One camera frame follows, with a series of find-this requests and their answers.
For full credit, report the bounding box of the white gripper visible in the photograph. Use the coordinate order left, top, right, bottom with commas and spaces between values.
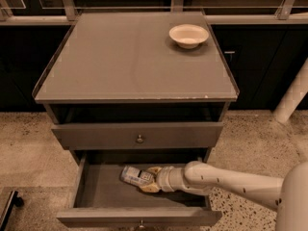
140, 167, 174, 193

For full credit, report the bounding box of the blue plastic bottle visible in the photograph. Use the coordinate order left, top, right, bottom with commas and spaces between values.
120, 166, 154, 187

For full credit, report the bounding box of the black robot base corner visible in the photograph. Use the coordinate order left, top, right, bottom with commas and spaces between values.
0, 191, 24, 231

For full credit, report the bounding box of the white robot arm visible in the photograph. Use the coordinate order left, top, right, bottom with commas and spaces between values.
141, 161, 308, 231

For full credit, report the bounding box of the grey top drawer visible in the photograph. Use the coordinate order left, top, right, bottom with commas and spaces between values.
52, 122, 223, 150

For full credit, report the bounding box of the open grey middle drawer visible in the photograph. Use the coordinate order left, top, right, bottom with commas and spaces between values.
57, 156, 222, 228

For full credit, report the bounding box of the grey drawer cabinet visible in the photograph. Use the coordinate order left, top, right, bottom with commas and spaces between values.
33, 12, 239, 164

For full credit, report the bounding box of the round metal top knob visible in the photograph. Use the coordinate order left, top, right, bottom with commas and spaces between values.
136, 135, 144, 143

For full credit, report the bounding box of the round metal knob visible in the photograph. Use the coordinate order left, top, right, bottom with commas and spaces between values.
137, 221, 145, 231
136, 135, 144, 143

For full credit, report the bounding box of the round metal middle knob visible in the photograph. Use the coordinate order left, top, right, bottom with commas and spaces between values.
137, 221, 145, 231

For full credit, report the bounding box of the white paper bowl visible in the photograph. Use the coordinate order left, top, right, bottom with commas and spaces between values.
169, 24, 209, 49

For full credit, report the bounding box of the dark cabinet handle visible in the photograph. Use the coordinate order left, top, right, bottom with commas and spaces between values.
223, 51, 236, 62

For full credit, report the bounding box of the white cylindrical post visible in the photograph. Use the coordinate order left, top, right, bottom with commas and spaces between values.
273, 59, 308, 123

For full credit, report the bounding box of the metal railing frame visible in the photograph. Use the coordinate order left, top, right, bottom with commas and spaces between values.
0, 0, 308, 25

